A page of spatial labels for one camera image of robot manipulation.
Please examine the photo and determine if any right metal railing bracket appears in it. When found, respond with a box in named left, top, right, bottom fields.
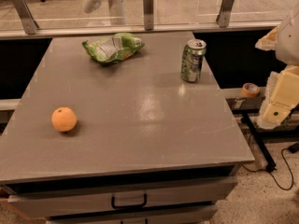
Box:
left=216, top=0, right=235, bottom=28

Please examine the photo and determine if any grey cabinet top drawer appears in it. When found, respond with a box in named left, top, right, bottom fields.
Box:
left=8, top=176, right=237, bottom=218

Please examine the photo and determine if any grey cabinet drawer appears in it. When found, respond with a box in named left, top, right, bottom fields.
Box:
left=46, top=205, right=217, bottom=224
left=8, top=176, right=237, bottom=218

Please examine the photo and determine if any left metal railing bracket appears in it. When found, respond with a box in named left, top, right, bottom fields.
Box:
left=11, top=0, right=39, bottom=35

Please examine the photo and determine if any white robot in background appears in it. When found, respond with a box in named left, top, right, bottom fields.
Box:
left=82, top=0, right=127, bottom=26

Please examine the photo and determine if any metal railing bracket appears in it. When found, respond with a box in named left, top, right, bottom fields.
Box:
left=143, top=0, right=154, bottom=31
left=11, top=0, right=39, bottom=35
left=216, top=0, right=235, bottom=28

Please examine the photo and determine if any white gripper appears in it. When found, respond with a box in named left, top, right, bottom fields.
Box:
left=255, top=4, right=299, bottom=130

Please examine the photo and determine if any green soda can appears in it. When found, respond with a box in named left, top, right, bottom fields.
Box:
left=180, top=39, right=206, bottom=83

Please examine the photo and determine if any black table leg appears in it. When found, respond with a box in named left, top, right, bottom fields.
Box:
left=241, top=113, right=277, bottom=173

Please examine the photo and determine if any black drawer handle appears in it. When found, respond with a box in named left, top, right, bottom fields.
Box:
left=110, top=194, right=148, bottom=210

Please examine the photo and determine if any middle metal railing bracket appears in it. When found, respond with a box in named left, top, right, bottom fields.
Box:
left=143, top=0, right=154, bottom=31

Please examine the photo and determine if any grey cabinet lower drawer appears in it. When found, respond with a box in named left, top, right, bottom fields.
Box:
left=46, top=205, right=217, bottom=224

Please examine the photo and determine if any orange fruit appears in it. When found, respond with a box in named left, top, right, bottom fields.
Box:
left=51, top=107, right=77, bottom=133

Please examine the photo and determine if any green rice chip bag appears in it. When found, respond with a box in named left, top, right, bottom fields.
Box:
left=82, top=33, right=145, bottom=64

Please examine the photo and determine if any black floor cable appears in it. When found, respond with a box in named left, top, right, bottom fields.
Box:
left=242, top=147, right=295, bottom=191

